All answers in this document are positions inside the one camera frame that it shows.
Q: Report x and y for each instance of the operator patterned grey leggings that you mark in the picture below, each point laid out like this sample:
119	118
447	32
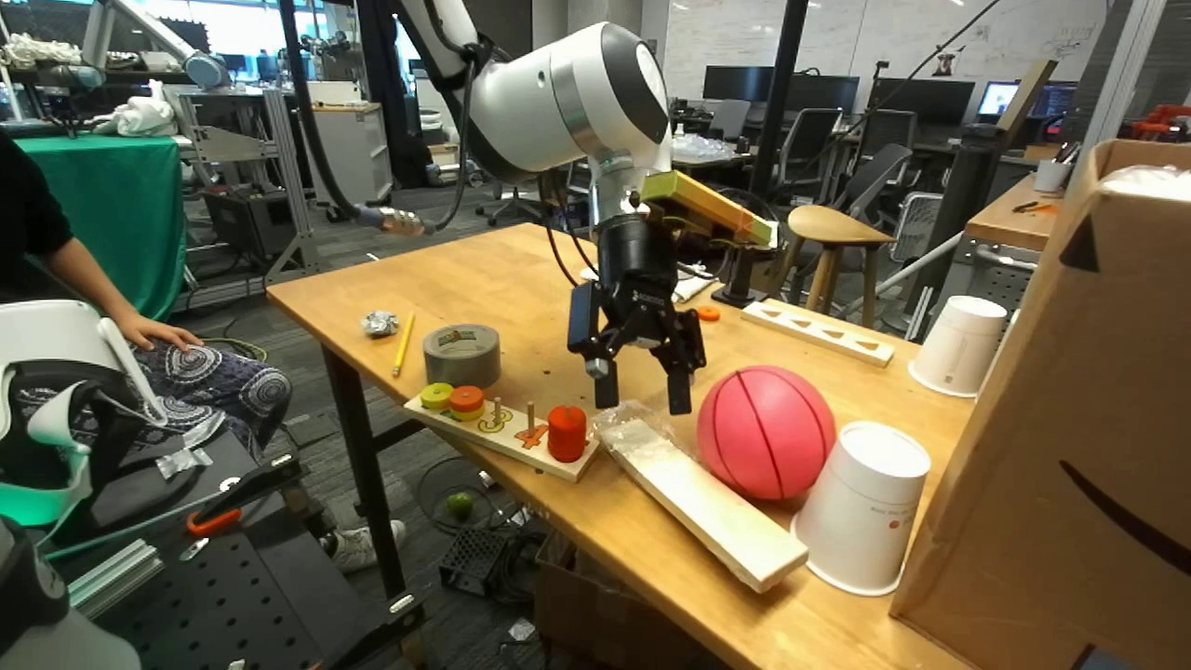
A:
226	383

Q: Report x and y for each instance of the black camera stand pole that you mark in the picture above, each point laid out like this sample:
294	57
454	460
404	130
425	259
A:
774	98

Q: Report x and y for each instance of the green cloth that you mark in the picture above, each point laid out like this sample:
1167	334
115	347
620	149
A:
114	208

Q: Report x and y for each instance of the black computer monitor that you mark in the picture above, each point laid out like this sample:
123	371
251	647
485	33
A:
923	98
824	89
738	80

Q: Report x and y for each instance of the operator black shirt torso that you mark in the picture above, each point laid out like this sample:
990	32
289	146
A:
24	216

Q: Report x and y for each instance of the wooden strip with holes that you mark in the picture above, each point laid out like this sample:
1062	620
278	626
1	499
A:
820	334

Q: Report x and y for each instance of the laptop with blue screen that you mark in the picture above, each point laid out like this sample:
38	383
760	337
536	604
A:
1000	98

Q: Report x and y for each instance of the grey duct tape roll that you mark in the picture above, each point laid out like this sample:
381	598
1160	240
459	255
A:
461	355

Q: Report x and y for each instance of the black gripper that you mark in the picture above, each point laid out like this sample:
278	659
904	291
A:
633	281

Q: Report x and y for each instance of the long wooden workbench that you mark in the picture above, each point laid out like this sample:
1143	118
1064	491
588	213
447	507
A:
1011	216

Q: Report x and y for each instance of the white paper cup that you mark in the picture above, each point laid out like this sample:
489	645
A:
860	507
956	347

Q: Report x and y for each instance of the round wooden stool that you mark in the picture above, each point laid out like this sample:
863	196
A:
826	228

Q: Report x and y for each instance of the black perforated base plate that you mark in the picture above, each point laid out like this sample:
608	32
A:
248	598

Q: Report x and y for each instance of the operator bare hand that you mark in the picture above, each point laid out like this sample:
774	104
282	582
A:
154	334

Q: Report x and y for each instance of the clear plastic bag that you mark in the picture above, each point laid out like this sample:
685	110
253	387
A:
1148	183

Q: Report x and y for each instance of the small green ball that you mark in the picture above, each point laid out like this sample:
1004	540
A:
454	505

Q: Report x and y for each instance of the dark padded office chair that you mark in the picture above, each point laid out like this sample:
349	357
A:
877	171

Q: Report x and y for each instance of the wooden peg stacking board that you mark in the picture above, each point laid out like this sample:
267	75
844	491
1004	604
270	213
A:
509	432

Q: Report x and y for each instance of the small orange disc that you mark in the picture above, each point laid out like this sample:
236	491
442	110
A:
710	315

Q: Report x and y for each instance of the large cardboard shipping box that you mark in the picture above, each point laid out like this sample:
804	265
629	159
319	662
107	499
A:
1064	432

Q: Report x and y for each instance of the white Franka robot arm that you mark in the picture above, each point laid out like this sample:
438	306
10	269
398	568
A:
558	98

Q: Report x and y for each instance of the yellow-green stacking disc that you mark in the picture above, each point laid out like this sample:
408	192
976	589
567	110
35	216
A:
438	394

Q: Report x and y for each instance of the yellow pencil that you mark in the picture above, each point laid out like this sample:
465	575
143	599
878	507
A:
404	342

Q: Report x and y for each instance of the white cabinet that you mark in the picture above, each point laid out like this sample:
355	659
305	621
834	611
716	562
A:
355	152

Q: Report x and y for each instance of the pink mini basketball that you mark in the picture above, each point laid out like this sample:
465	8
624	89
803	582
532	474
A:
764	432

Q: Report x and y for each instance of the orange stacking disc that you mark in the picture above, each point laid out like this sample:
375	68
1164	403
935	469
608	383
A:
465	401

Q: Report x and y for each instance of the operator forearm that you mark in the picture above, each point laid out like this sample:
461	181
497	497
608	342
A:
87	281

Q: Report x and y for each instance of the long white foam tray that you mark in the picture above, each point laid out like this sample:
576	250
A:
702	505

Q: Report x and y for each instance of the red cylinder stacking block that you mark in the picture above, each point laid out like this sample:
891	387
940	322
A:
567	432

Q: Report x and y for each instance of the crumpled silver foil ball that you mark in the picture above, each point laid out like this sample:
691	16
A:
377	322

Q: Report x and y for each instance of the black metal table leg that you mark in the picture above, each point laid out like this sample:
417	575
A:
359	460

